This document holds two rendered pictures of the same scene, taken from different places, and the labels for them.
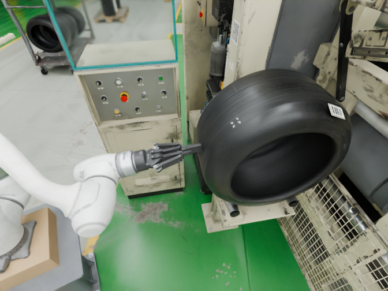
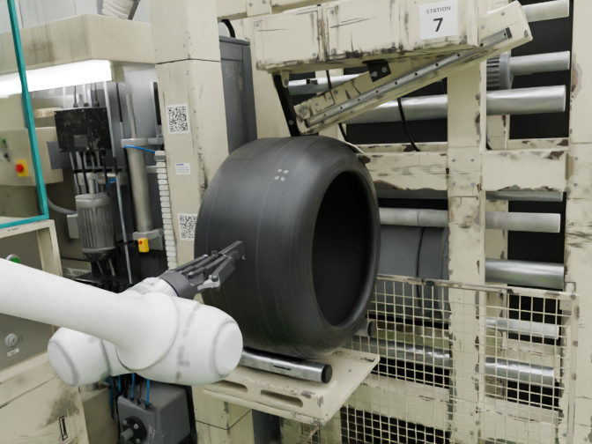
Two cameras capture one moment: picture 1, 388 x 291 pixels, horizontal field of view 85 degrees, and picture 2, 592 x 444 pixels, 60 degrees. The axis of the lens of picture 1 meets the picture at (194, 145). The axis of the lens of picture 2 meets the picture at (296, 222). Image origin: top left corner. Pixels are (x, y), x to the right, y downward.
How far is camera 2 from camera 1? 0.79 m
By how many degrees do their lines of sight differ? 54
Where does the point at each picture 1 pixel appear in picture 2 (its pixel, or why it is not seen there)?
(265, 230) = not seen: outside the picture
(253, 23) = (203, 99)
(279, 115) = (319, 151)
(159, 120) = (26, 370)
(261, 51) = (220, 137)
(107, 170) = not seen: hidden behind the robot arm
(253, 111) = (292, 155)
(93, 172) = not seen: hidden behind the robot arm
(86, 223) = (224, 321)
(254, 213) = (340, 383)
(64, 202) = (158, 314)
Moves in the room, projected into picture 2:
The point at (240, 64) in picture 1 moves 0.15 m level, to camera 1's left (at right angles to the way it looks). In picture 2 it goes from (203, 156) to (155, 161)
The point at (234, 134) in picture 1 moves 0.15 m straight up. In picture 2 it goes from (290, 186) to (285, 114)
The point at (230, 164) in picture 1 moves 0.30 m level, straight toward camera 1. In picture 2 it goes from (304, 233) to (412, 258)
